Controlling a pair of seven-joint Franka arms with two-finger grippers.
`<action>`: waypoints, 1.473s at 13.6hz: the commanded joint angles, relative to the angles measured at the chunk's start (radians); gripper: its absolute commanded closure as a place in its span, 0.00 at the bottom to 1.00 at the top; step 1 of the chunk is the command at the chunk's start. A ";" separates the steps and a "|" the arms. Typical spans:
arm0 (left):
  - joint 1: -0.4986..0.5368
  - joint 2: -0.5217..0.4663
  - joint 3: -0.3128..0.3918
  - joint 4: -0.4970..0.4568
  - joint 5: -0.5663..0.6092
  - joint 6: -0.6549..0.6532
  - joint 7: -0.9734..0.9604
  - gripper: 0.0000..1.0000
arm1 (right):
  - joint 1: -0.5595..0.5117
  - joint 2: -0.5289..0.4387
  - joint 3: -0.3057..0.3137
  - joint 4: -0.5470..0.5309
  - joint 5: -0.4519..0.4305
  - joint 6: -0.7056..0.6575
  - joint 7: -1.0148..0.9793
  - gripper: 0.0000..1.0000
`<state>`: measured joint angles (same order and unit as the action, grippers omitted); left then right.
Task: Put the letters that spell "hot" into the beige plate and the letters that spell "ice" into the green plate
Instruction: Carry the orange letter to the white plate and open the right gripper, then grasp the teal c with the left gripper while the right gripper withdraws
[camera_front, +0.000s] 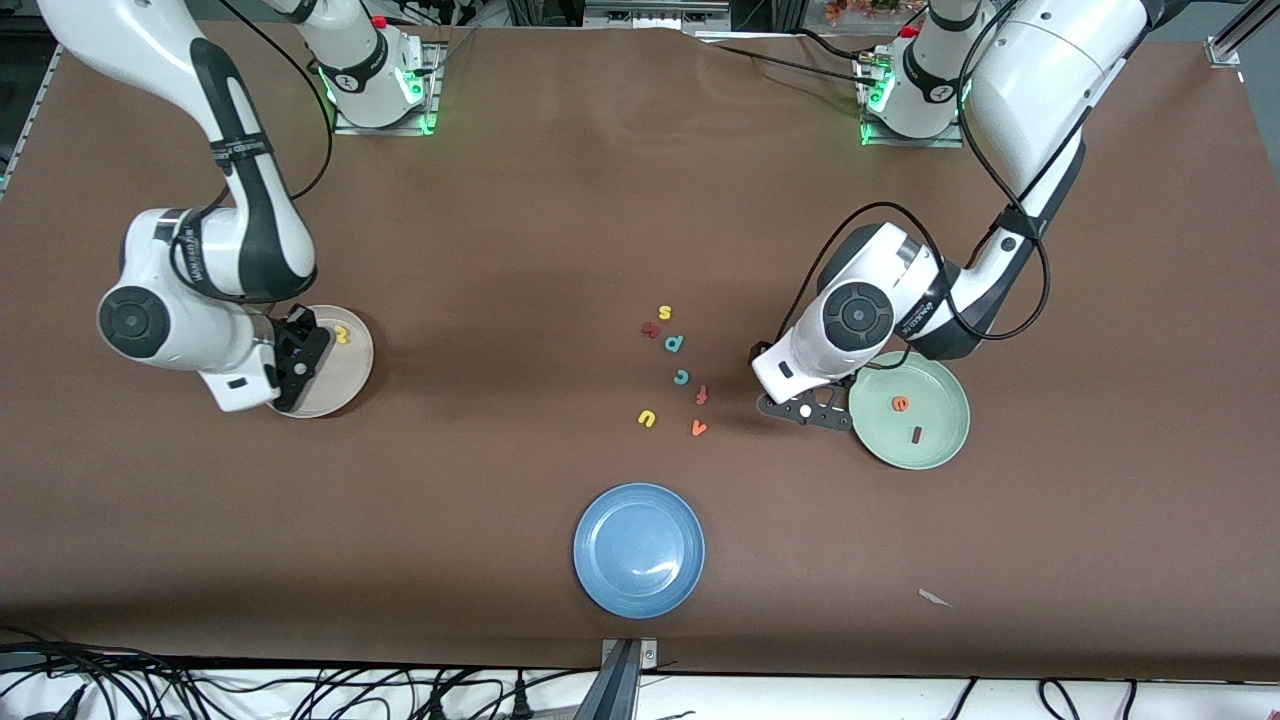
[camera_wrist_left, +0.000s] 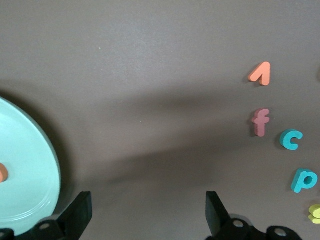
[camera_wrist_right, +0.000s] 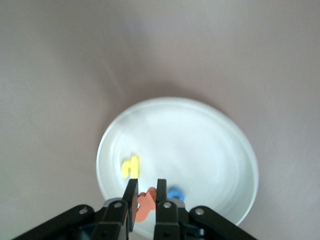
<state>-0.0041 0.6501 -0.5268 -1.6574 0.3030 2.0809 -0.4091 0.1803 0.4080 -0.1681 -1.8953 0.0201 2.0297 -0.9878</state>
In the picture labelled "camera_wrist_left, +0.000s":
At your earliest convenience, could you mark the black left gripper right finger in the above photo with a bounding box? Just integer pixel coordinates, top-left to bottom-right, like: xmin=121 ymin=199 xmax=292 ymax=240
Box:
xmin=205 ymin=191 xmax=305 ymax=240

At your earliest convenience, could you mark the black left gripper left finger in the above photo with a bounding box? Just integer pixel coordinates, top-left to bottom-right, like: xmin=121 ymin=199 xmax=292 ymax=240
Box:
xmin=0 ymin=191 xmax=93 ymax=240

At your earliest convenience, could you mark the orange foam letter e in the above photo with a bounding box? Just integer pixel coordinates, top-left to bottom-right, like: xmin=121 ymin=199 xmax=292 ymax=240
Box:
xmin=0 ymin=162 xmax=10 ymax=183

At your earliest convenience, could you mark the teal foam letter c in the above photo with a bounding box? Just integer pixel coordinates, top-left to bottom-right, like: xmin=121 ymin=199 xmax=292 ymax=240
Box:
xmin=279 ymin=128 xmax=304 ymax=151

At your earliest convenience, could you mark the pale green plate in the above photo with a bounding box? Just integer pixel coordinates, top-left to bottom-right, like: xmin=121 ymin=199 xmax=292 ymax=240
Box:
xmin=0 ymin=96 xmax=62 ymax=236

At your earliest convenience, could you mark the teal foam letter p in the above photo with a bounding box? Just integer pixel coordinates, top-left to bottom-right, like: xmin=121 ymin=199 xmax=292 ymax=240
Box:
xmin=290 ymin=168 xmax=320 ymax=194

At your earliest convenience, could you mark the yellow foam letter s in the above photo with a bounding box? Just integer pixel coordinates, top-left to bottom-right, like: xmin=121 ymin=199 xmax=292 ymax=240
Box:
xmin=307 ymin=204 xmax=320 ymax=225

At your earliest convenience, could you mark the pink foam letter f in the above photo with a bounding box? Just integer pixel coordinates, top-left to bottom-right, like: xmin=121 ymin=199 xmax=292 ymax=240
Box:
xmin=251 ymin=107 xmax=271 ymax=138

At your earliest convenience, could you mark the orange foam letter v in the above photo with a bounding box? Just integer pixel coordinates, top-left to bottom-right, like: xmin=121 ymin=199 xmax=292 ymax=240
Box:
xmin=248 ymin=61 xmax=271 ymax=86

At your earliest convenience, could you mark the brown table cover mat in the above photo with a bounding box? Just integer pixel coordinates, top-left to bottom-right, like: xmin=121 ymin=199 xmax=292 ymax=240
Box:
xmin=0 ymin=0 xmax=320 ymax=240

